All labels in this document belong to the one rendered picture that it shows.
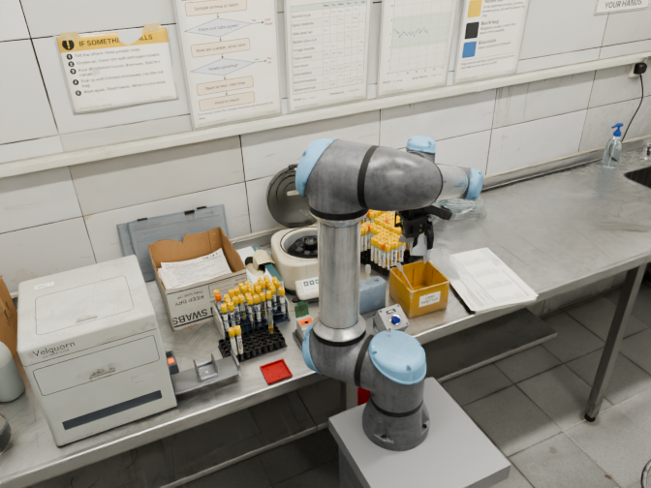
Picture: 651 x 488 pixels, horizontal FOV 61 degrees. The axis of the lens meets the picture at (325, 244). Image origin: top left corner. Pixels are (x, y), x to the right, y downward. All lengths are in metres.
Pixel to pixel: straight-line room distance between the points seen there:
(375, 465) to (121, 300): 0.67
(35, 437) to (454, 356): 1.62
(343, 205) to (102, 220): 1.03
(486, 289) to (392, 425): 0.70
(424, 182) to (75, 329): 0.79
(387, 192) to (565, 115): 1.77
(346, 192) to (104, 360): 0.67
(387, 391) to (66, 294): 0.76
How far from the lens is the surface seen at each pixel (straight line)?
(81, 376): 1.36
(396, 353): 1.16
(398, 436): 1.26
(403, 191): 0.97
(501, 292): 1.80
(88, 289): 1.42
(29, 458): 1.51
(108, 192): 1.83
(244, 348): 1.57
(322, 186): 1.00
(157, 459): 2.19
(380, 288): 1.65
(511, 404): 2.71
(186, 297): 1.65
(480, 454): 1.31
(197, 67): 1.75
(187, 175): 1.85
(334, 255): 1.07
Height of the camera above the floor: 1.93
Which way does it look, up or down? 31 degrees down
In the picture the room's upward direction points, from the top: 2 degrees counter-clockwise
